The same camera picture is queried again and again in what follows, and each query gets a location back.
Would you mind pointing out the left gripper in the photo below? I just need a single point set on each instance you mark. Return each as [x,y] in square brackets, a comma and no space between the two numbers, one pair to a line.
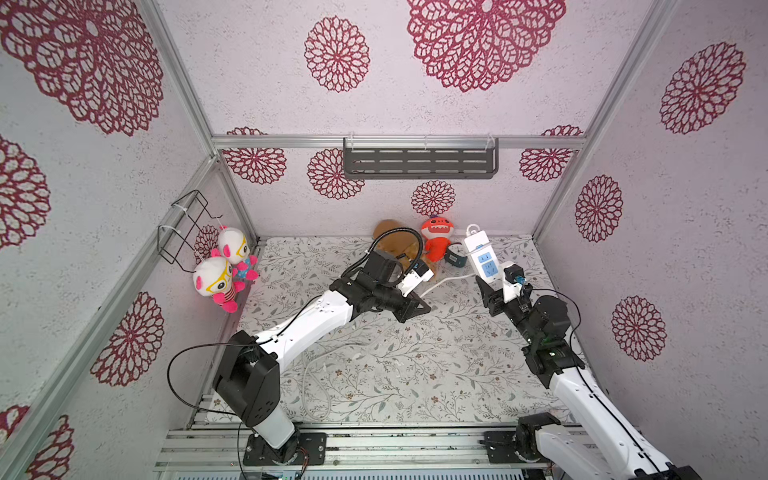
[410,310]

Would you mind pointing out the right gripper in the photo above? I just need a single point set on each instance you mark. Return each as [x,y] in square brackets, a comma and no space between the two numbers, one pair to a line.
[504,303]

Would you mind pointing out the white power strip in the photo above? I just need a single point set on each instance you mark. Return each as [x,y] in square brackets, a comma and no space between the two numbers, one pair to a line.
[481,254]

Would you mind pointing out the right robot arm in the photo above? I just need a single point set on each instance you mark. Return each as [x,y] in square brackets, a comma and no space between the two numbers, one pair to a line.
[622,451]

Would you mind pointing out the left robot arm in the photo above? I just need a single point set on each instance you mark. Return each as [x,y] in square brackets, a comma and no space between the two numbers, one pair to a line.
[248,376]

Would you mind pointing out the teal alarm clock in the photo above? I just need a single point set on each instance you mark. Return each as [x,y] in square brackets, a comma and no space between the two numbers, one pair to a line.
[456,255]

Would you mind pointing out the brown plush toy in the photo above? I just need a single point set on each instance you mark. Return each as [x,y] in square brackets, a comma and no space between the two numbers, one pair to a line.
[403,246]

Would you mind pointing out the red shark plush toy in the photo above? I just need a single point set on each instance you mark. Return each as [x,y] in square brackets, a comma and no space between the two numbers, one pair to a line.
[437,232]

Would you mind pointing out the upper pink white plush doll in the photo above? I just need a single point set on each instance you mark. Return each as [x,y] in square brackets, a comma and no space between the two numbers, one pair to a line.
[233,245]

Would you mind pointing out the pink white plush doll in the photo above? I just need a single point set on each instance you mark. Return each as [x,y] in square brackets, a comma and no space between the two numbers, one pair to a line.
[213,278]
[233,245]

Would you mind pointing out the lower pink white plush doll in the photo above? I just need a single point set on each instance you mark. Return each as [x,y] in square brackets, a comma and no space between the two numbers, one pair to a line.
[213,278]

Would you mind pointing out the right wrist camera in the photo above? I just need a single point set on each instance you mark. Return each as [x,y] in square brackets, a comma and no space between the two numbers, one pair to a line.
[513,281]

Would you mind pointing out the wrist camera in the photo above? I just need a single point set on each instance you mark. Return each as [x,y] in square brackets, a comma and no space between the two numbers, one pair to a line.
[513,281]
[419,274]

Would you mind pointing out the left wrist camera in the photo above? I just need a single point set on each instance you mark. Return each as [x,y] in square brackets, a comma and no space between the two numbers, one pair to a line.
[419,274]

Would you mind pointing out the grey wall shelf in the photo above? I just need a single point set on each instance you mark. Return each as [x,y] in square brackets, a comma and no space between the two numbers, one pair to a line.
[425,163]

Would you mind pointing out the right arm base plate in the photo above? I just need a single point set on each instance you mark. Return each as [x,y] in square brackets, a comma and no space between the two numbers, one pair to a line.
[507,446]

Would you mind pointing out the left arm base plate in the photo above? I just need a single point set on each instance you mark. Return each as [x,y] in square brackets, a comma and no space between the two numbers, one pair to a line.
[288,449]

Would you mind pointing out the black wire basket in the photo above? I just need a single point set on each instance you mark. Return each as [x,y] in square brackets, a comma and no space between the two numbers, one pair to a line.
[175,242]

